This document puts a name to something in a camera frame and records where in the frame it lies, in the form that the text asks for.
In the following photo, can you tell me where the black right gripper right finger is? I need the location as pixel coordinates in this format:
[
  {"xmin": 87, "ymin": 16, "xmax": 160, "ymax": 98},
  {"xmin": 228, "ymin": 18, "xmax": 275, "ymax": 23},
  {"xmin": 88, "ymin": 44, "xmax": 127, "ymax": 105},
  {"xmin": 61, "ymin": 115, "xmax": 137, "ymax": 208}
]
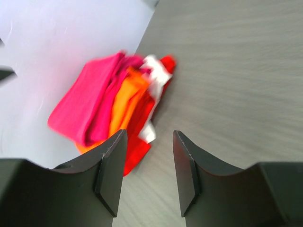
[{"xmin": 173, "ymin": 131, "xmax": 303, "ymax": 227}]

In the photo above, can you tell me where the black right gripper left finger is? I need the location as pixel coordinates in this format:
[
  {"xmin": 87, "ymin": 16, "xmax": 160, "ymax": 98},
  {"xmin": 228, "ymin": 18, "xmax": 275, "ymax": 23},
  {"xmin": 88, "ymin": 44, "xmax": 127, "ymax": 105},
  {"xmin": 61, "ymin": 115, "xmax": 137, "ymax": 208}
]
[{"xmin": 0, "ymin": 130, "xmax": 127, "ymax": 227}]

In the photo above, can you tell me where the pink t shirt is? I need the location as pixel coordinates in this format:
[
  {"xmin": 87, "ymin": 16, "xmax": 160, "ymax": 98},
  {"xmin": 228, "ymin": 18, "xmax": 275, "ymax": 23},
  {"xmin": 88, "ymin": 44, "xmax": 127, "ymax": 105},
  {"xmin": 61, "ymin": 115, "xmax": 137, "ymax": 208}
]
[{"xmin": 47, "ymin": 51, "xmax": 143, "ymax": 147}]

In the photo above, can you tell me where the orange folded t shirt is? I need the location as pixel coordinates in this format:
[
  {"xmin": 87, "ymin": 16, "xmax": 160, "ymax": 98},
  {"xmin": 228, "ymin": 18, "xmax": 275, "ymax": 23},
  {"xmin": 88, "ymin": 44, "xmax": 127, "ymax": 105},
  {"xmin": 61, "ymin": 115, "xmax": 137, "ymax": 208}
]
[{"xmin": 76, "ymin": 67, "xmax": 155, "ymax": 154}]

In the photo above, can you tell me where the white folded t shirt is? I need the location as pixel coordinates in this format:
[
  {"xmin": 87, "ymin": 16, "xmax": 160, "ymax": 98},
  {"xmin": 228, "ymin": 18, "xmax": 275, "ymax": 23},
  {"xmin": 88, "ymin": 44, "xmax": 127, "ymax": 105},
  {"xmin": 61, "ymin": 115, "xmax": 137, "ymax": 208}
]
[{"xmin": 139, "ymin": 54, "xmax": 172, "ymax": 143}]

